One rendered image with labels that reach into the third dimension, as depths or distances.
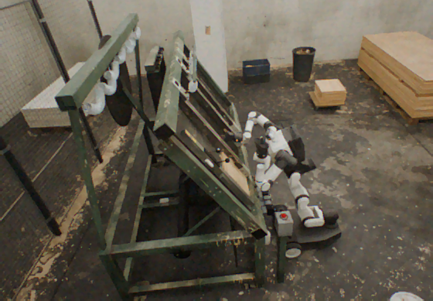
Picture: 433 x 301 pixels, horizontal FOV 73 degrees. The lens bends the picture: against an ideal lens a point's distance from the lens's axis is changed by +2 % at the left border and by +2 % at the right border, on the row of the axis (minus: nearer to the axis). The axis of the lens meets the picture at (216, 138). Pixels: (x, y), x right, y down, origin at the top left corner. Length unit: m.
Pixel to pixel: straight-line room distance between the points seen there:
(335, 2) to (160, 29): 4.12
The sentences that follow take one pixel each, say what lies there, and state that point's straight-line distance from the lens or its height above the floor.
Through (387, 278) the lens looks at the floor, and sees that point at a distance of 3.48.
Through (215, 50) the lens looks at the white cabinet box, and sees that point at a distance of 6.18.
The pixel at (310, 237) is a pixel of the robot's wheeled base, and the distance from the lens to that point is 3.34.
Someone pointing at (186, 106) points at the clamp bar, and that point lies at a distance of 2.35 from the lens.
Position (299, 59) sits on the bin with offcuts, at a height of 0.53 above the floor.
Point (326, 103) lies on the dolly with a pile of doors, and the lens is 5.69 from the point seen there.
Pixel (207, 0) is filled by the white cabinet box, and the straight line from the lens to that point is 5.97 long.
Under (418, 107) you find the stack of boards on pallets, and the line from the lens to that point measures 5.59.
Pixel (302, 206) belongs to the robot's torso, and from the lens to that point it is 3.05.
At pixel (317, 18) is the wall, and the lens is 7.73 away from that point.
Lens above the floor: 2.81
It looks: 35 degrees down
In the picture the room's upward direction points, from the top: 6 degrees counter-clockwise
